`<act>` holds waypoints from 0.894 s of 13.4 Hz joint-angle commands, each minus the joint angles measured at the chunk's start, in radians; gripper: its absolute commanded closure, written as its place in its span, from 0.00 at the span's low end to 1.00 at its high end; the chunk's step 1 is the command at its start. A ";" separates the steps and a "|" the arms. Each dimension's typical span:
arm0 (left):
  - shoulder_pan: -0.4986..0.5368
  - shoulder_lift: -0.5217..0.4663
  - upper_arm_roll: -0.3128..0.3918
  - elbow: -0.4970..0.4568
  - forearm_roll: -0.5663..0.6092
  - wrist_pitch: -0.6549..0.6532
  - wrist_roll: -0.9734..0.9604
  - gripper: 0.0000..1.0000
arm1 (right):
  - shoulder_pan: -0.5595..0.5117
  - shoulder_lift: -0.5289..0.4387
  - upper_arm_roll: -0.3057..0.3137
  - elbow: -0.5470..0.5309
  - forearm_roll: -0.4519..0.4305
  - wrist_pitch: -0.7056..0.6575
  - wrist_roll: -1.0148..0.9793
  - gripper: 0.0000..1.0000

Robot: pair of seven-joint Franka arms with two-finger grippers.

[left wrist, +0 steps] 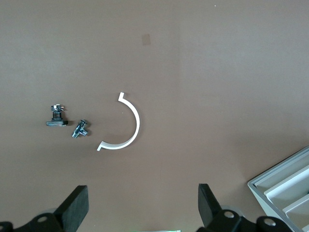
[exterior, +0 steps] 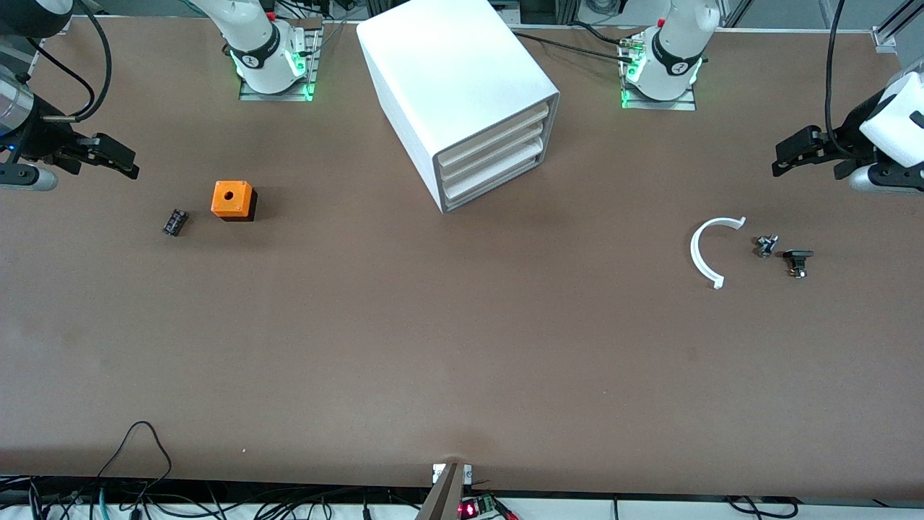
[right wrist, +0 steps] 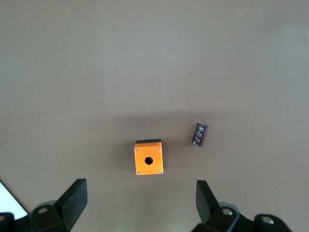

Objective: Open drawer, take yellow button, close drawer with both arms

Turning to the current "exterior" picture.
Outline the white plastic drawer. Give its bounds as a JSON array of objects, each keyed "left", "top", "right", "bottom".
[
  {"left": 443, "top": 142, "right": 541, "bottom": 202},
  {"left": 436, "top": 101, "right": 551, "bottom": 165},
  {"left": 440, "top": 123, "right": 544, "bottom": 182}
]

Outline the white three-drawer cabinet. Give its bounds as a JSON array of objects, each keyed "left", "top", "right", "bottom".
[{"left": 357, "top": 0, "right": 561, "bottom": 214}]

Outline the orange box with hole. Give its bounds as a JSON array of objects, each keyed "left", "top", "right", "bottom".
[{"left": 210, "top": 180, "right": 258, "bottom": 223}]

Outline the white curved plastic clip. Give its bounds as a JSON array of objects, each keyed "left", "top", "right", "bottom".
[{"left": 690, "top": 216, "right": 747, "bottom": 290}]

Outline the green circuit board red light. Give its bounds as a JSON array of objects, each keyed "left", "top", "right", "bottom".
[{"left": 458, "top": 494, "right": 500, "bottom": 520}]

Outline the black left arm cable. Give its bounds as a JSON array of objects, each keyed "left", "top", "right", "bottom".
[{"left": 825, "top": 0, "right": 847, "bottom": 157}]

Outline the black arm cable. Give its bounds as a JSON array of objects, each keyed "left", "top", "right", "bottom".
[
  {"left": 825, "top": 0, "right": 847, "bottom": 157},
  {"left": 29, "top": 0, "right": 113, "bottom": 122}
]

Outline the small black switch component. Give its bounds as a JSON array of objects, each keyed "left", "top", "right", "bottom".
[{"left": 783, "top": 248, "right": 815, "bottom": 280}]

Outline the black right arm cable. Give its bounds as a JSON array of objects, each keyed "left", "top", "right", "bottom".
[{"left": 29, "top": 0, "right": 113, "bottom": 122}]

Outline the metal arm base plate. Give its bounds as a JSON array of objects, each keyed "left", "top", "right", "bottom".
[
  {"left": 239, "top": 20, "right": 322, "bottom": 103},
  {"left": 620, "top": 32, "right": 698, "bottom": 112}
]

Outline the aluminium frame profile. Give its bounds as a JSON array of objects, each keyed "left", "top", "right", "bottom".
[{"left": 871, "top": 0, "right": 924, "bottom": 53}]

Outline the black table cable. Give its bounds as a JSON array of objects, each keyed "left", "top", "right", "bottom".
[
  {"left": 569, "top": 21, "right": 639, "bottom": 46},
  {"left": 513, "top": 31, "right": 637, "bottom": 61}
]

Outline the black looped cable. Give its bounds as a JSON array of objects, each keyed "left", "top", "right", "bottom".
[{"left": 96, "top": 420, "right": 173, "bottom": 499}]

